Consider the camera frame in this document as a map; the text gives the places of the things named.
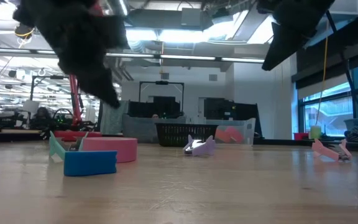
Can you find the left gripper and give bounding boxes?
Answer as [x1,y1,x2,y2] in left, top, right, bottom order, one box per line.
[12,0,129,109]

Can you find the pink tape roll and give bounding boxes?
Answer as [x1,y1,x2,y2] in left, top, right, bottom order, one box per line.
[82,137,139,164]

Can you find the blue mini stapler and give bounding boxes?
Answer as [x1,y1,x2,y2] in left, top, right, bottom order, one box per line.
[63,151,117,177]

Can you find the grey storage crate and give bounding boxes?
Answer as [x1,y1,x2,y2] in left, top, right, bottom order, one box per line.
[343,117,358,131]

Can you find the striped cable pile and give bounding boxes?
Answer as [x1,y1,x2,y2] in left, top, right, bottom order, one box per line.
[344,126,358,143]

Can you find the black slotted plastic basket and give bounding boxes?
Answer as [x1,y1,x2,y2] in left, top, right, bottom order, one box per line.
[155,123,219,147]

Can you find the pink staple remover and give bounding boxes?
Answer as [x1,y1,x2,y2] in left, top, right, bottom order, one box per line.
[311,138,353,162]

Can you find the grey translucent plastic bin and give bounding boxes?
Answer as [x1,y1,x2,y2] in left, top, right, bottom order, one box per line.
[122,114,186,144]

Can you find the black background equipment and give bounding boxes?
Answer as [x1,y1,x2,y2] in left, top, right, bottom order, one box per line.
[128,96,181,119]

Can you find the black cabinet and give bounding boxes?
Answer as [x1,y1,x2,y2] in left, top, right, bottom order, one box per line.
[203,98,262,138]

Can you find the yellow hanging cable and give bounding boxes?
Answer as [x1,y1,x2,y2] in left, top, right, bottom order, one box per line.
[315,35,329,127]

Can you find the teal staple remover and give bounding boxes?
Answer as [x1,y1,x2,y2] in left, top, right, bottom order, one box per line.
[48,130,88,162]

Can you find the long overhead light bar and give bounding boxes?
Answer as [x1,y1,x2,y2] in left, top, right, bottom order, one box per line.
[0,47,265,64]

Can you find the clear plastic bin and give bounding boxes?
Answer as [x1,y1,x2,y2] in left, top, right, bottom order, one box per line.
[206,118,257,146]

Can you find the window with dark frame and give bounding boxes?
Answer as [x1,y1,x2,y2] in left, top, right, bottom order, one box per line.
[296,60,358,138]

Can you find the black gantry frame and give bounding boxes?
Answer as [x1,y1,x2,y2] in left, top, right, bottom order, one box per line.
[139,80,185,119]

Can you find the purple staple remover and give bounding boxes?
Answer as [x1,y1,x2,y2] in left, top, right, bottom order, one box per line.
[182,134,216,157]

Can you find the grey cloth panel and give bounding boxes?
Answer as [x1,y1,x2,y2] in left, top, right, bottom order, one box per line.
[99,100,129,135]

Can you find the green cup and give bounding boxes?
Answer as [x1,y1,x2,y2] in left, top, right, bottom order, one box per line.
[310,125,322,140]

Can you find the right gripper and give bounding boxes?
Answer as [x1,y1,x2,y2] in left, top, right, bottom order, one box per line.
[256,0,335,72]

